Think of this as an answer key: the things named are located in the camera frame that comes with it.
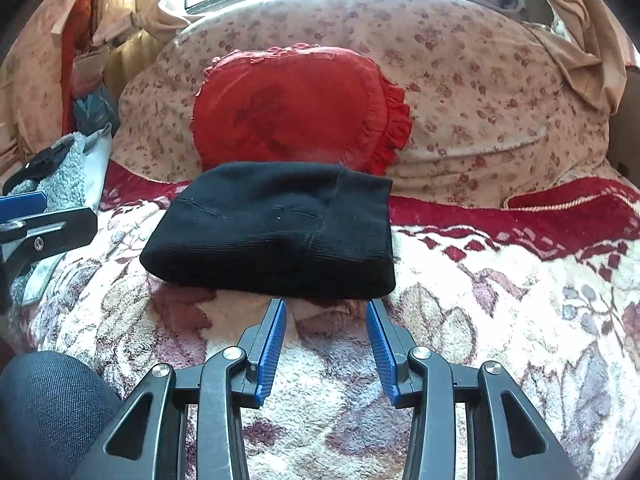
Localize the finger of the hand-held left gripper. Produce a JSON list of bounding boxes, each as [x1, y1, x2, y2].
[[0, 191, 49, 222], [0, 206, 99, 283]]

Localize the beige curtain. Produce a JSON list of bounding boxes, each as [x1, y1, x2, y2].
[[91, 0, 203, 52], [524, 0, 629, 117]]

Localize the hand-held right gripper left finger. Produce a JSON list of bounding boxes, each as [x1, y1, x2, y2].
[[70, 298, 288, 480]]

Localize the black cloth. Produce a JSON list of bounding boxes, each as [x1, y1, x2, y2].
[[2, 141, 75, 196]]

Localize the red and white floral blanket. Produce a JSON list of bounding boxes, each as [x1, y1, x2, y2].
[[15, 161, 640, 480]]

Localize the blue-grey bag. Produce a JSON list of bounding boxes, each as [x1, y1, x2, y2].
[[72, 82, 121, 137]]

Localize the red hanging cloth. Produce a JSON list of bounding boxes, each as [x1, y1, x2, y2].
[[60, 0, 96, 133]]

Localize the beige floral quilt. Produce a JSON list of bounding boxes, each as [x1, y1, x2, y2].
[[111, 0, 628, 211]]

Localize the black pants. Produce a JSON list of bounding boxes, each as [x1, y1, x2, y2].
[[139, 161, 397, 300]]

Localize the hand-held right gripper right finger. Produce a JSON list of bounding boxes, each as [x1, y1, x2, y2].
[[366, 300, 581, 480]]

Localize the red ruffled pillow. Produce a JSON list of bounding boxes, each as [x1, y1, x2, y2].
[[191, 43, 412, 175]]

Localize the grey fuzzy garment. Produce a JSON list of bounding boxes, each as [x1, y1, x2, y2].
[[5, 131, 101, 306]]

